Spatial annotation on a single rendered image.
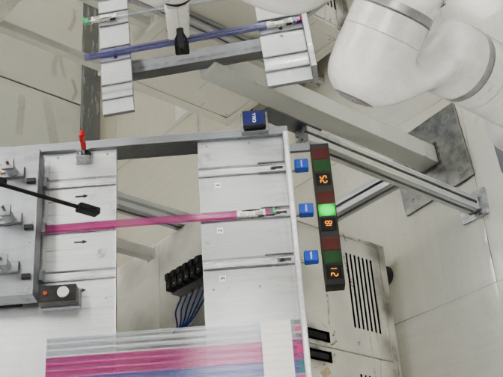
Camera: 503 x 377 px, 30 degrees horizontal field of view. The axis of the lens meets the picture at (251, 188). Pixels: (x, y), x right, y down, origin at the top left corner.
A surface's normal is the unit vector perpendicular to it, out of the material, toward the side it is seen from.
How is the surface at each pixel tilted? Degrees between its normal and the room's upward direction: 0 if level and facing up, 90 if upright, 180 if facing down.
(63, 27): 90
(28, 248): 48
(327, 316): 90
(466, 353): 0
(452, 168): 0
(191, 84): 90
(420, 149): 90
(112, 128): 0
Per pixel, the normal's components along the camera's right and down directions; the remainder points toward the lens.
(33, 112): 0.64, -0.41
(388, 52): 0.19, 0.21
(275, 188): -0.04, -0.48
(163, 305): -0.77, -0.26
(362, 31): -0.48, -0.11
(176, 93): 0.07, 0.87
